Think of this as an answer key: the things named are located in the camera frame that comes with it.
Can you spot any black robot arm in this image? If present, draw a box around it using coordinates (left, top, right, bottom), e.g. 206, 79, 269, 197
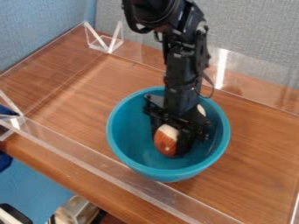
121, 0, 210, 158

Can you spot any black and white object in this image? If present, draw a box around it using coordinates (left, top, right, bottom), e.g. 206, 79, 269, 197
0, 203, 33, 224

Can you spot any clear acrylic barrier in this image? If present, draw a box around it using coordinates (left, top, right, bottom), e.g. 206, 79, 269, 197
82, 20, 299, 116
0, 116, 243, 224

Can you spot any clear acrylic back barrier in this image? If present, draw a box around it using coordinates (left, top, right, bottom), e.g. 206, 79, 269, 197
82, 20, 299, 116

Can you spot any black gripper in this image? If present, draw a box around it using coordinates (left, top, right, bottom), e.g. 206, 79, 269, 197
144, 94, 210, 157

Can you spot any blue object at left edge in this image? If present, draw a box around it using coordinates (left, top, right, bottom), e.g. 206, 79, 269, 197
0, 104, 17, 172

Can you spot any clear acrylic left bracket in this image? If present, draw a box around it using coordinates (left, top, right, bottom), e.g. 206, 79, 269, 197
0, 90, 24, 142

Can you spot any clear plastic box below table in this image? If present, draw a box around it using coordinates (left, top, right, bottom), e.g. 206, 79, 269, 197
46, 195, 98, 224

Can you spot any clear acrylic corner bracket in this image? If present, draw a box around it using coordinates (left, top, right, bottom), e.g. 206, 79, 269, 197
82, 20, 124, 54

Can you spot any blue plastic bowl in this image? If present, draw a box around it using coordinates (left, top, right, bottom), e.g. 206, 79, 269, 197
106, 86, 231, 182

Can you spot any clear acrylic front barrier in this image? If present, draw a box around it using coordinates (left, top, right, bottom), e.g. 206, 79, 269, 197
0, 116, 243, 224

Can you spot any brown and white toy mushroom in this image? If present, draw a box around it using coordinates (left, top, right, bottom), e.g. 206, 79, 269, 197
153, 103, 209, 158

